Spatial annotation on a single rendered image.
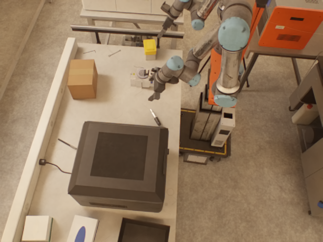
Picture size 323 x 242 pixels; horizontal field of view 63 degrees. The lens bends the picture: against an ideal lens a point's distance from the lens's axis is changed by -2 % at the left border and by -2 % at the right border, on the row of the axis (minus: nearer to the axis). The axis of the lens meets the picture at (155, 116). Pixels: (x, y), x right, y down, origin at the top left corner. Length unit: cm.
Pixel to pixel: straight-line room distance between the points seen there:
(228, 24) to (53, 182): 128
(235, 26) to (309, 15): 154
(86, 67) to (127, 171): 85
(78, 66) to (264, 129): 200
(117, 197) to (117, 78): 95
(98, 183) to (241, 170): 171
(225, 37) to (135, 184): 77
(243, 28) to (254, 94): 220
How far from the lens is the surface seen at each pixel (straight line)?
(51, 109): 184
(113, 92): 194
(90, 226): 155
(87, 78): 184
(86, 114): 187
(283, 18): 253
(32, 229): 161
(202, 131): 236
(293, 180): 293
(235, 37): 111
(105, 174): 135
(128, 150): 139
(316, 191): 268
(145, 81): 190
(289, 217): 281
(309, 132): 305
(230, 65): 125
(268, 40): 267
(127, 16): 248
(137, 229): 158
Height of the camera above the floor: 247
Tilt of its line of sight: 60 degrees down
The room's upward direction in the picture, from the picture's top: 3 degrees clockwise
